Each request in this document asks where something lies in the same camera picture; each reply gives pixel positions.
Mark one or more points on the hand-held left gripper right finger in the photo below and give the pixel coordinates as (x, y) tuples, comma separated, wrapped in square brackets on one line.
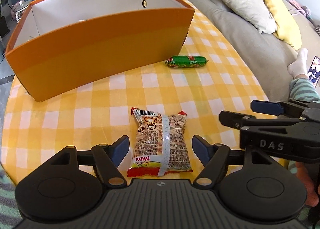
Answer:
[(201, 150)]

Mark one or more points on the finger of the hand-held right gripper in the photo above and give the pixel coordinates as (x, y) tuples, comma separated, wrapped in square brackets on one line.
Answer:
[(265, 107), (232, 118)]

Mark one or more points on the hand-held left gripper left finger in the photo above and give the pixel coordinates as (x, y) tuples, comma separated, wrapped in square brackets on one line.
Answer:
[(120, 150)]

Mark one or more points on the brown patterned snack packet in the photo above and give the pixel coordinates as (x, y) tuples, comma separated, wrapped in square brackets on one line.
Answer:
[(162, 141)]

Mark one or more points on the orange cardboard box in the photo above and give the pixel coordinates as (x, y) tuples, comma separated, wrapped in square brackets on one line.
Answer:
[(100, 54)]

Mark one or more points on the person's right hand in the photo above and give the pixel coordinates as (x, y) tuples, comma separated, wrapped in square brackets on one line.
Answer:
[(303, 181)]

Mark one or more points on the person's striped trouser leg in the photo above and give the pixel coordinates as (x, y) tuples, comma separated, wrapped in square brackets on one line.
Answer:
[(305, 91)]

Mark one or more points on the yellow checked tablecloth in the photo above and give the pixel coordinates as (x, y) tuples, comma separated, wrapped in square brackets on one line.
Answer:
[(100, 104)]

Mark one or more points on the person's foot in white sock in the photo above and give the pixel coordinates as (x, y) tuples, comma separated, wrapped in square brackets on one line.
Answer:
[(298, 65)]

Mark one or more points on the smartphone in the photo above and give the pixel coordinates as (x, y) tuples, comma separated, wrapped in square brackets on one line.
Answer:
[(315, 71)]

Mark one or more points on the green sausage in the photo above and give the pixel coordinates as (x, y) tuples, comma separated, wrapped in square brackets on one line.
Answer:
[(186, 61)]

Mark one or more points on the beige sofa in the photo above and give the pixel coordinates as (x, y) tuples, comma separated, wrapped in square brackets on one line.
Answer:
[(225, 24)]

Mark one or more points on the yellow cushion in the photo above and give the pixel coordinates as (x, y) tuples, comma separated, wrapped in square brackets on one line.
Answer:
[(282, 16)]

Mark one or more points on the beige cushion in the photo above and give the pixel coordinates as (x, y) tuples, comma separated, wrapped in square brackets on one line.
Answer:
[(240, 4)]

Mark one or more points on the pink item on sofa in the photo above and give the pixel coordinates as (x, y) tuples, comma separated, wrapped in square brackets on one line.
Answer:
[(298, 6)]

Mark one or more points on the teal striped blanket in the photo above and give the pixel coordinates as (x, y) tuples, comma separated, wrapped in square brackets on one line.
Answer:
[(8, 194)]

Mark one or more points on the small wheeled stool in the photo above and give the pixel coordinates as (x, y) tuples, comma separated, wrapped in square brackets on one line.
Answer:
[(20, 10)]

